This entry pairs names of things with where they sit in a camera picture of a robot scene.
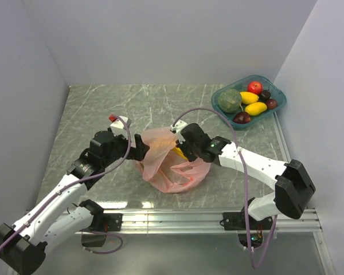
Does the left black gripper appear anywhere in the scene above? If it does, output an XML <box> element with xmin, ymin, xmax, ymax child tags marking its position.
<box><xmin>103</xmin><ymin>130</ymin><xmax>149</xmax><ymax>167</ymax></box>

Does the yellow banana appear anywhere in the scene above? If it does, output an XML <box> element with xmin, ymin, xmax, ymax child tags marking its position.
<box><xmin>171</xmin><ymin>147</ymin><xmax>187</xmax><ymax>161</ymax></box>

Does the pink plastic bag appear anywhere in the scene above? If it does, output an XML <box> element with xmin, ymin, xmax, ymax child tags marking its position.
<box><xmin>135</xmin><ymin>127</ymin><xmax>211</xmax><ymax>193</ymax></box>

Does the dark red apple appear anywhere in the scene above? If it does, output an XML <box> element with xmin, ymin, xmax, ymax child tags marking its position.
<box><xmin>232</xmin><ymin>112</ymin><xmax>251</xmax><ymax>124</ymax></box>

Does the yellow mango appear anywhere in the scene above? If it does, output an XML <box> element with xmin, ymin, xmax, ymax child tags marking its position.
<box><xmin>240</xmin><ymin>92</ymin><xmax>259</xmax><ymax>105</ymax></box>
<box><xmin>244</xmin><ymin>102</ymin><xmax>268</xmax><ymax>116</ymax></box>

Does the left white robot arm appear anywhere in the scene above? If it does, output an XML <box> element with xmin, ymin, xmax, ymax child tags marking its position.
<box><xmin>0</xmin><ymin>129</ymin><xmax>150</xmax><ymax>274</ymax></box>

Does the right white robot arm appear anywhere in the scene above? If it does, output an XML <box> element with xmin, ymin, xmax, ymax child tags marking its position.
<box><xmin>170</xmin><ymin>120</ymin><xmax>316</xmax><ymax>229</ymax></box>

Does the green netted melon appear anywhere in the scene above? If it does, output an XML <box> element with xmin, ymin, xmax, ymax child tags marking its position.
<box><xmin>218</xmin><ymin>89</ymin><xmax>242</xmax><ymax>113</ymax></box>

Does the yellow mango in tray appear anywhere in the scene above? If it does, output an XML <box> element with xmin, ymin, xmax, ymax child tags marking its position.
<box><xmin>240</xmin><ymin>92</ymin><xmax>259</xmax><ymax>105</ymax></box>

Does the red apple in tray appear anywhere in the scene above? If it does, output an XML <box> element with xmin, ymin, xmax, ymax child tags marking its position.
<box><xmin>247</xmin><ymin>81</ymin><xmax>263</xmax><ymax>95</ymax></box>

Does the dark purple mangosteen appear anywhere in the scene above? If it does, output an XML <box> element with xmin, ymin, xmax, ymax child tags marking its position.
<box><xmin>259</xmin><ymin>90</ymin><xmax>271</xmax><ymax>102</ymax></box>

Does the dark red plum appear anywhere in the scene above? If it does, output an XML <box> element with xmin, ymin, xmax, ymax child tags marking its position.
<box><xmin>265</xmin><ymin>99</ymin><xmax>278</xmax><ymax>110</ymax></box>

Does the teal plastic tray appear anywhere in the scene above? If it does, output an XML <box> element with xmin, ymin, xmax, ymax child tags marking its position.
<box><xmin>211</xmin><ymin>75</ymin><xmax>287</xmax><ymax>130</ymax></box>

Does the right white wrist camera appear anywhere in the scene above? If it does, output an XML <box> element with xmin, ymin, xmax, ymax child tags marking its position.
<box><xmin>170</xmin><ymin>120</ymin><xmax>187</xmax><ymax>143</ymax></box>

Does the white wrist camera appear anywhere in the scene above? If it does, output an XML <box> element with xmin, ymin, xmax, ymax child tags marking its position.
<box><xmin>109</xmin><ymin>114</ymin><xmax>131</xmax><ymax>138</ymax></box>
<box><xmin>170</xmin><ymin>120</ymin><xmax>187</xmax><ymax>143</ymax></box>

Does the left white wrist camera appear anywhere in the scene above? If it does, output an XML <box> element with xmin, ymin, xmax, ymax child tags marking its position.
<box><xmin>109</xmin><ymin>114</ymin><xmax>131</xmax><ymax>138</ymax></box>

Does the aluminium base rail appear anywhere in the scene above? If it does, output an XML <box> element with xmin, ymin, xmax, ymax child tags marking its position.
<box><xmin>5</xmin><ymin>207</ymin><xmax>338</xmax><ymax>275</ymax></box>

